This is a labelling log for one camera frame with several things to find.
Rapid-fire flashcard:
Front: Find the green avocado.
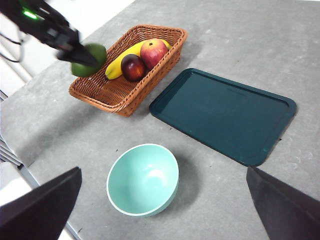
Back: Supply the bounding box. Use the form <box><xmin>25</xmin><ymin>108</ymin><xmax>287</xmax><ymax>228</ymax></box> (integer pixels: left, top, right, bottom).
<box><xmin>71</xmin><ymin>43</ymin><xmax>108</xmax><ymax>78</ymax></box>

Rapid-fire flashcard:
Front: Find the yellow banana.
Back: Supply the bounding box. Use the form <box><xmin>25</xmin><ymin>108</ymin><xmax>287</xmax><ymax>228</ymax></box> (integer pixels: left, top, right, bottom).
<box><xmin>104</xmin><ymin>39</ymin><xmax>173</xmax><ymax>81</ymax></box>

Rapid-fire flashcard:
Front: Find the dark rectangular tray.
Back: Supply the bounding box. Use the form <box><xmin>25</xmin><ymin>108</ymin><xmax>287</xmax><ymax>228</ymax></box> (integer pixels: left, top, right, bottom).
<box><xmin>149</xmin><ymin>67</ymin><xmax>298</xmax><ymax>168</ymax></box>

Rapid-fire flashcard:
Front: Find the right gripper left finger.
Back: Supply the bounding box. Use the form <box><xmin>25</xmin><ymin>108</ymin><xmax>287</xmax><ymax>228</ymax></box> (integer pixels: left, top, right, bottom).
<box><xmin>0</xmin><ymin>166</ymin><xmax>83</xmax><ymax>240</ymax></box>

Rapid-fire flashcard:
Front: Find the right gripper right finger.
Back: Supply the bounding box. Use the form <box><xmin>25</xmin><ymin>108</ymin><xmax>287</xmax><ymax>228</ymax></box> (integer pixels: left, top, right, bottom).
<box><xmin>246</xmin><ymin>166</ymin><xmax>320</xmax><ymax>240</ymax></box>

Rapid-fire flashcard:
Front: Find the black cable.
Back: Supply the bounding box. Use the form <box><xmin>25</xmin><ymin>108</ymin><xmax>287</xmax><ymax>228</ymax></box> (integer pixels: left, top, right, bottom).
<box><xmin>0</xmin><ymin>32</ymin><xmax>26</xmax><ymax>63</ymax></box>

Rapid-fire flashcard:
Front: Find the red apple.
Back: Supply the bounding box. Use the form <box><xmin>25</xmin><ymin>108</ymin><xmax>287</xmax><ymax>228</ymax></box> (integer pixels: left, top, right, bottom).
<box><xmin>139</xmin><ymin>38</ymin><xmax>169</xmax><ymax>71</ymax></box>

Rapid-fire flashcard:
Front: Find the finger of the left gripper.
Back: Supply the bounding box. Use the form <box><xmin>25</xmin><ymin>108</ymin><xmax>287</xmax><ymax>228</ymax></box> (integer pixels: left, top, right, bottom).
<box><xmin>56</xmin><ymin>42</ymin><xmax>100</xmax><ymax>68</ymax></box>

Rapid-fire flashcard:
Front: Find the teal ribbed bowl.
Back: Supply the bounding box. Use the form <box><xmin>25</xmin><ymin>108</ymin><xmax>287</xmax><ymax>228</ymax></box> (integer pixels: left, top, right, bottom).
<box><xmin>106</xmin><ymin>143</ymin><xmax>180</xmax><ymax>217</ymax></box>

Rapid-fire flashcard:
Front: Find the dark red plum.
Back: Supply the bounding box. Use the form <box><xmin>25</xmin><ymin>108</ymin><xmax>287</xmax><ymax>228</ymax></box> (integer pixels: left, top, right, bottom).
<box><xmin>120</xmin><ymin>54</ymin><xmax>148</xmax><ymax>83</ymax></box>

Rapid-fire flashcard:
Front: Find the brown wicker basket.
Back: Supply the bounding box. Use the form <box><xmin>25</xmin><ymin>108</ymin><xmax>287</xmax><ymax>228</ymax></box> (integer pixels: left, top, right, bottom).
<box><xmin>68</xmin><ymin>24</ymin><xmax>189</xmax><ymax>118</ymax></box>

